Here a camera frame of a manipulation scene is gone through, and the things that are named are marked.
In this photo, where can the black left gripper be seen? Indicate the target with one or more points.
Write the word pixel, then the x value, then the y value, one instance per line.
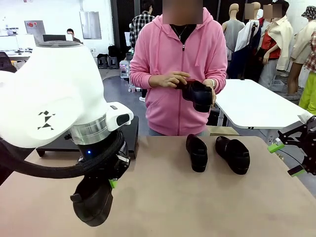
pixel 103 168

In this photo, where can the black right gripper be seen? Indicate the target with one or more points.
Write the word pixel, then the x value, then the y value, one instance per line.
pixel 312 148

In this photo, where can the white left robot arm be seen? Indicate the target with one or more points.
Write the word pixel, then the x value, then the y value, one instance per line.
pixel 49 86

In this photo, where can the person's right forearm pink sleeve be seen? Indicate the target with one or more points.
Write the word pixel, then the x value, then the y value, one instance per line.
pixel 144 80

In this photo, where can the person's left forearm pink sleeve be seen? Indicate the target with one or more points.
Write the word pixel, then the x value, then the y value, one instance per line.
pixel 219 79

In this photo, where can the black shoe stand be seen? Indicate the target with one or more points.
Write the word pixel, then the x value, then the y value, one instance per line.
pixel 49 149
pixel 133 138

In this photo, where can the person's left hand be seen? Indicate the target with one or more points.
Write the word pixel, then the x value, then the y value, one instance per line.
pixel 213 95

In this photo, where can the person's right hand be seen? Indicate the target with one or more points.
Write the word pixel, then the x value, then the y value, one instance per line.
pixel 175 79

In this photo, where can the neon yellow trousers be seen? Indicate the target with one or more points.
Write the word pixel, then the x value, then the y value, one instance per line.
pixel 308 93

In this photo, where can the white folding table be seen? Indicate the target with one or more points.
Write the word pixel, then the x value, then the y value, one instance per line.
pixel 254 103

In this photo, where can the grey storage bin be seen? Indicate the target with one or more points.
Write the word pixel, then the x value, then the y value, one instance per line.
pixel 277 85

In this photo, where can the red plaid garment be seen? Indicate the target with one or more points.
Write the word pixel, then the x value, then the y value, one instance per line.
pixel 312 56

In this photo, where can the silver wristwatch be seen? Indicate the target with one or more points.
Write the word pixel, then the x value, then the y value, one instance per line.
pixel 212 84

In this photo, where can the mannequin with red top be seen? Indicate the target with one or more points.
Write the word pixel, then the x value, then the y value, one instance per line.
pixel 267 45

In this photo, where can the mannequin with beige coat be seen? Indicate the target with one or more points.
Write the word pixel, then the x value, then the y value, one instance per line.
pixel 302 42

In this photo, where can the clear plastic storage box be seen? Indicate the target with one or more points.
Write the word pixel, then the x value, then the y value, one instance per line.
pixel 124 69

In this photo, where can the black plastic stool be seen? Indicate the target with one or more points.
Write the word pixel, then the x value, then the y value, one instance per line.
pixel 113 63
pixel 102 61

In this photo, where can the mannequin with cream jacket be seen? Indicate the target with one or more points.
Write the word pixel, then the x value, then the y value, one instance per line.
pixel 284 32

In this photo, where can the mannequin with white navy jacket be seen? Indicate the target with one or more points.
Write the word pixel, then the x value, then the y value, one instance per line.
pixel 243 39

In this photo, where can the black backpack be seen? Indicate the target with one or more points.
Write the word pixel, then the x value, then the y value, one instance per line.
pixel 113 50

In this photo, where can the mannequin with grey tank top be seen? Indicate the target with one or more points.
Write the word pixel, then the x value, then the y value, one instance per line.
pixel 233 32

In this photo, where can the person in pink hoodie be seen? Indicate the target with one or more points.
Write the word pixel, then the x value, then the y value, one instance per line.
pixel 172 54

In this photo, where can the patterned bucket hat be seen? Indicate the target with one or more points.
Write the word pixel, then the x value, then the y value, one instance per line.
pixel 309 12

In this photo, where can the seated person at desk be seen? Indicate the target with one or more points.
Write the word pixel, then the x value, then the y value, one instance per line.
pixel 72 34

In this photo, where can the black computer monitor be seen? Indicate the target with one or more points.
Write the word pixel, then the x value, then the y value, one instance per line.
pixel 54 37

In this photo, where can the white office desk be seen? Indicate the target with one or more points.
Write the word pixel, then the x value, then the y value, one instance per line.
pixel 19 53

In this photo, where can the black mesh office chair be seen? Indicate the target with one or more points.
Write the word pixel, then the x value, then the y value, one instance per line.
pixel 6 61

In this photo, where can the person in plaid shirt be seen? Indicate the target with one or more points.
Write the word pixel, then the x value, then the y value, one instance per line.
pixel 140 22

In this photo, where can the white computer monitor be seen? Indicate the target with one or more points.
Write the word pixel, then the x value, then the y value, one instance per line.
pixel 14 42

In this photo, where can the metal wall panel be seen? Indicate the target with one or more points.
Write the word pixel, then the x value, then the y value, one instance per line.
pixel 90 24

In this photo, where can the grey wall electrical box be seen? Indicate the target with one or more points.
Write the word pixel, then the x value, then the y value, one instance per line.
pixel 34 27

